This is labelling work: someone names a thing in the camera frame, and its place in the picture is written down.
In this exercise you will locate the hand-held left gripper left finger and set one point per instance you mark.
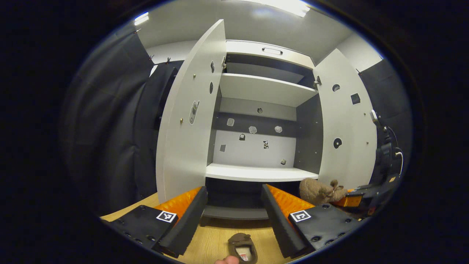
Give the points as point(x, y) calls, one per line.
point(188, 220)

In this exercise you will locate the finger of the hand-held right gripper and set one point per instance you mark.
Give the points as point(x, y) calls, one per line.
point(351, 201)

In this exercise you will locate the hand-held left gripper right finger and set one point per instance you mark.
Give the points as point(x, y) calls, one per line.
point(278, 220)

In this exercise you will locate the white shoe cabinet door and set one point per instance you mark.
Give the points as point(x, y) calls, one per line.
point(348, 165)
point(183, 157)

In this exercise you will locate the brown fuzzy shoe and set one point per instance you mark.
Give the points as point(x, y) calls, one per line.
point(315, 190)
point(238, 240)

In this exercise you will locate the white shoe cabinet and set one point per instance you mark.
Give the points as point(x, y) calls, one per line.
point(256, 172)

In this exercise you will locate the black backdrop cloth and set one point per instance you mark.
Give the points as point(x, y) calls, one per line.
point(110, 146)

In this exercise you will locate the ceiling light panel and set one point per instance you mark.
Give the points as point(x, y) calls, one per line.
point(285, 6)

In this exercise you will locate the ceiling strip light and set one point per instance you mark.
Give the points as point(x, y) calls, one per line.
point(141, 18)

